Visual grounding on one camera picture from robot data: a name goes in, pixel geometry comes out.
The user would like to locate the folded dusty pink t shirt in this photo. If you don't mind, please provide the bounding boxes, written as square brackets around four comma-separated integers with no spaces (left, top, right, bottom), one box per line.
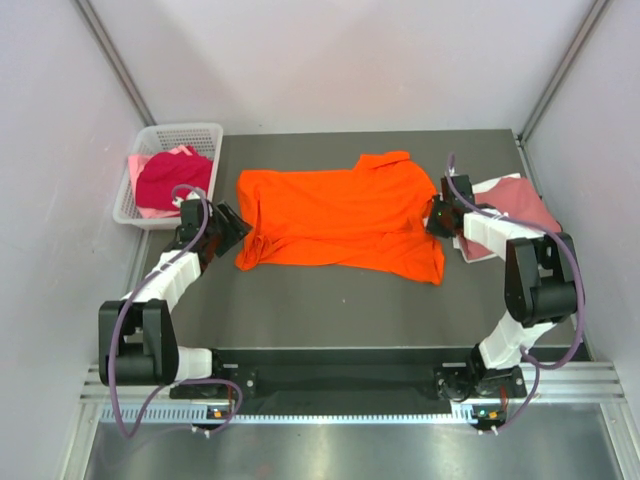
[473,177,562,232]

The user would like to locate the orange t shirt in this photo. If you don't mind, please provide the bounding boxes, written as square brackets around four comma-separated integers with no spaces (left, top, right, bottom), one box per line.
[235,151,445,285]

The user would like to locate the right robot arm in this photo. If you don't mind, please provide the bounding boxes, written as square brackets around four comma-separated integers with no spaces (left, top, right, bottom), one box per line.
[426,173,585,401]

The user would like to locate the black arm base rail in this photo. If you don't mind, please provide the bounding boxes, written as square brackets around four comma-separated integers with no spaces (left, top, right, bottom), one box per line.
[167,347,596,416]

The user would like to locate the magenta shirt in basket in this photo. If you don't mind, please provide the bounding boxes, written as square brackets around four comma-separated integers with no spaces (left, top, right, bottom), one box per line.
[136,150,213,212]

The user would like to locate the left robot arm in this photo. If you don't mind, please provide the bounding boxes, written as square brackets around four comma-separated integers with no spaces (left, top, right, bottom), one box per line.
[98,199,251,397]

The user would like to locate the grey slotted cable duct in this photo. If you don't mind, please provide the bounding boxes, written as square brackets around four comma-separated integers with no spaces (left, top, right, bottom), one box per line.
[99,399,506,427]

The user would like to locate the light pink shirt in basket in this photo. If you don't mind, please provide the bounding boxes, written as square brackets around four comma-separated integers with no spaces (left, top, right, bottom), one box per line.
[128,145,197,219]

